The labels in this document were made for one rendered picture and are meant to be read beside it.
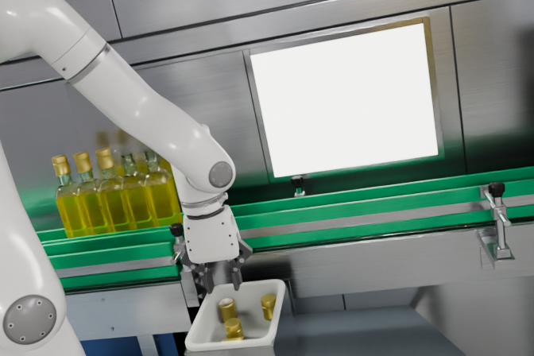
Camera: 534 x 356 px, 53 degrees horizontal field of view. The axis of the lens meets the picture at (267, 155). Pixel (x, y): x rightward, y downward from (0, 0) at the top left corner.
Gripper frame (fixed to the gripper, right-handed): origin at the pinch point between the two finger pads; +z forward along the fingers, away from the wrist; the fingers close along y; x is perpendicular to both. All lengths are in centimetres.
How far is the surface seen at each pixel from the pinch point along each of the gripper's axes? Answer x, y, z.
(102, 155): -21.8, 28.0, -24.4
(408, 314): -32, -37, 33
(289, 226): -18.0, -12.7, -1.7
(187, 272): -6.4, 9.2, 0.5
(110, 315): -7.9, 29.8, 9.4
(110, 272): -9.8, 28.0, -0.2
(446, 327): -36, -46, 41
